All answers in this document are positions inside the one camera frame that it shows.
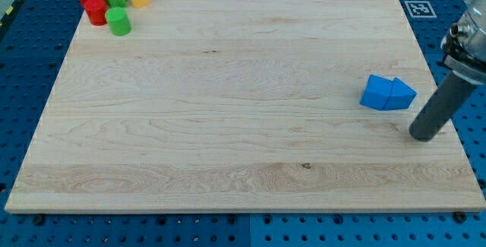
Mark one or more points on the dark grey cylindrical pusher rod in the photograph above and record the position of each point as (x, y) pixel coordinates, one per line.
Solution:
(449, 96)

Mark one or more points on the blue cube block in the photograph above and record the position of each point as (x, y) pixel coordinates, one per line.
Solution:
(376, 93)

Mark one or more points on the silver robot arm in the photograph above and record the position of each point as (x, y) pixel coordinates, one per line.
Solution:
(464, 55)

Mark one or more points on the blue triangular prism block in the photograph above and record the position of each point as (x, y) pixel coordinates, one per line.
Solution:
(401, 96)

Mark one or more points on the white fiducial marker tag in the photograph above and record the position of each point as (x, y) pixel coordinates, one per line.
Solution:
(420, 9)

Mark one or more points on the light wooden board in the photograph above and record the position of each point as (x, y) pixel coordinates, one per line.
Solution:
(226, 106)

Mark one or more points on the green cylinder block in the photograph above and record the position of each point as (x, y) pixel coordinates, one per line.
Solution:
(118, 21)

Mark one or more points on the red cylinder block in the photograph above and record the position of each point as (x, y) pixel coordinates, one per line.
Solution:
(96, 10)

